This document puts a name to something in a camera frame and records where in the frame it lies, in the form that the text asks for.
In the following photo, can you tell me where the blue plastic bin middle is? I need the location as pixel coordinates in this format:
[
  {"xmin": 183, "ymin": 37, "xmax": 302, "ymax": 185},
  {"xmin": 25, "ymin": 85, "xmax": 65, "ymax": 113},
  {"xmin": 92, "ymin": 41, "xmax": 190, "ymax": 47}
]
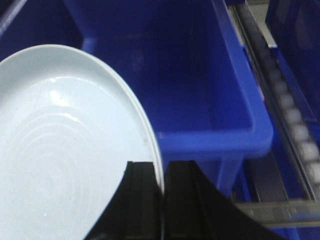
[{"xmin": 64, "ymin": 0, "xmax": 273, "ymax": 196}]

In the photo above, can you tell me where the light blue plate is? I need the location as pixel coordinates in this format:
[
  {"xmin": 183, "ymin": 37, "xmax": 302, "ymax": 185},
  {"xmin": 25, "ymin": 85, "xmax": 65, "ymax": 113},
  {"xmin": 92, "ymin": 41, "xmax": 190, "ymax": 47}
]
[
  {"xmin": 96, "ymin": 59, "xmax": 165, "ymax": 195},
  {"xmin": 0, "ymin": 44, "xmax": 154, "ymax": 240}
]

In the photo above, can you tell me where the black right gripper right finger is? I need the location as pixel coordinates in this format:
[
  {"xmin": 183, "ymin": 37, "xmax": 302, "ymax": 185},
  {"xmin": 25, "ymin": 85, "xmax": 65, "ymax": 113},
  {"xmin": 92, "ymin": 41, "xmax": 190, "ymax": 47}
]
[{"xmin": 164, "ymin": 161, "xmax": 282, "ymax": 240}]

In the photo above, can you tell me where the blue plastic bin left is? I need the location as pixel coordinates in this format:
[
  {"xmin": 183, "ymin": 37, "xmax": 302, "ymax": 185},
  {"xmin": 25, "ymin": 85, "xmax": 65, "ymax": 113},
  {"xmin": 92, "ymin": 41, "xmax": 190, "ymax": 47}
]
[{"xmin": 0, "ymin": 0, "xmax": 84, "ymax": 60}]

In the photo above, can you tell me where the roller conveyor rail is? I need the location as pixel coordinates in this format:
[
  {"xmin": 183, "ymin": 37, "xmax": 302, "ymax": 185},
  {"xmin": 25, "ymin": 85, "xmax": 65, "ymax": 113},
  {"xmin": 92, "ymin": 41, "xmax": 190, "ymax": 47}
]
[{"xmin": 229, "ymin": 0, "xmax": 320, "ymax": 203}]

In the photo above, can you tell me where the blue plastic bin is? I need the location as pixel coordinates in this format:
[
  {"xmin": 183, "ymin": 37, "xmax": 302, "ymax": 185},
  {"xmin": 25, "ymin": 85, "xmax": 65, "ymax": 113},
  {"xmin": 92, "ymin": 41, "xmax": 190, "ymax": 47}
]
[
  {"xmin": 0, "ymin": 0, "xmax": 84, "ymax": 60},
  {"xmin": 64, "ymin": 0, "xmax": 273, "ymax": 196},
  {"xmin": 264, "ymin": 0, "xmax": 320, "ymax": 201}
]

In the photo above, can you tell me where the blue plastic bin right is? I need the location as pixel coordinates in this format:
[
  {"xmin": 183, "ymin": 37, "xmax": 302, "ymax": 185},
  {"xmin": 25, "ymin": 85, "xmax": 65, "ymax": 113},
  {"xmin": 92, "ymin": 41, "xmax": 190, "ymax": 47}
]
[{"xmin": 264, "ymin": 0, "xmax": 320, "ymax": 201}]

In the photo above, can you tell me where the stainless steel shelf rail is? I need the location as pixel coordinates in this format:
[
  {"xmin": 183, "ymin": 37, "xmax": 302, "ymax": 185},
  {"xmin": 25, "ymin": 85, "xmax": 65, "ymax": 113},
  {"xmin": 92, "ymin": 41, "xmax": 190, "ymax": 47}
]
[{"xmin": 235, "ymin": 200, "xmax": 320, "ymax": 228}]

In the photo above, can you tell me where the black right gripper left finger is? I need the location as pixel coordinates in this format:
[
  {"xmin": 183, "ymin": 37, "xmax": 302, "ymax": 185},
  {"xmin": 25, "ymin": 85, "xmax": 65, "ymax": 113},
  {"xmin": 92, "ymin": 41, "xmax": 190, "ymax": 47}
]
[{"xmin": 86, "ymin": 161, "xmax": 162, "ymax": 240}]

